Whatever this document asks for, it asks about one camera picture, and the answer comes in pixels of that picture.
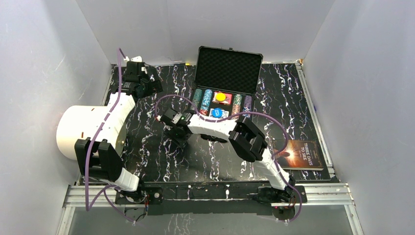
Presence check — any blue playing card deck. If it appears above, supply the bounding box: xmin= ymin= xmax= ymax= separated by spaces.
xmin=209 ymin=108 xmax=229 ymax=118

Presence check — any green and orange chip row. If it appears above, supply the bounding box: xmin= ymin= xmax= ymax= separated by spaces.
xmin=231 ymin=94 xmax=242 ymax=116

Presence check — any red playing card deck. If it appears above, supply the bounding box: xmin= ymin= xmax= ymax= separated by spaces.
xmin=212 ymin=92 xmax=232 ymax=105

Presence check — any black poker chip case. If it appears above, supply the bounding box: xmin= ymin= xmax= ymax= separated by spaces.
xmin=195 ymin=46 xmax=263 ymax=117

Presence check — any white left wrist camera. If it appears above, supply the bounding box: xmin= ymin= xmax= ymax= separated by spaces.
xmin=123 ymin=56 xmax=143 ymax=65

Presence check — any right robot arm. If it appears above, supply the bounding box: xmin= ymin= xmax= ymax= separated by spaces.
xmin=156 ymin=109 xmax=295 ymax=203

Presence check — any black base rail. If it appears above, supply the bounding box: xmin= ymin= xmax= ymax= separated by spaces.
xmin=115 ymin=181 xmax=308 ymax=219

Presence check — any dark hardcover book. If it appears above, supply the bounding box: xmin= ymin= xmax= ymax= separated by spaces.
xmin=276 ymin=140 xmax=325 ymax=171

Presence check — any light blue chip stack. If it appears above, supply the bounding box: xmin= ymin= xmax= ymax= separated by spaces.
xmin=199 ymin=89 xmax=213 ymax=116

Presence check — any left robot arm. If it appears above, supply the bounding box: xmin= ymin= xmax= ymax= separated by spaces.
xmin=74 ymin=56 xmax=163 ymax=204

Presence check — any white cylinder with orange lid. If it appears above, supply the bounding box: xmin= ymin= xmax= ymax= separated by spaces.
xmin=56 ymin=105 xmax=129 ymax=160

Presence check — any green-yellow chip stack row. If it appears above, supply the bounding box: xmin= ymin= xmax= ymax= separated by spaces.
xmin=192 ymin=89 xmax=203 ymax=111

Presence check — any blue small blind button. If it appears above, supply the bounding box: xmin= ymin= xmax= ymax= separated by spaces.
xmin=212 ymin=108 xmax=223 ymax=118

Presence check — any yellow round button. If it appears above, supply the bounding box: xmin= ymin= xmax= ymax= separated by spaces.
xmin=215 ymin=93 xmax=227 ymax=102

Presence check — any purple and blue chip row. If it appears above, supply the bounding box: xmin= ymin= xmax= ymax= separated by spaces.
xmin=242 ymin=95 xmax=253 ymax=118

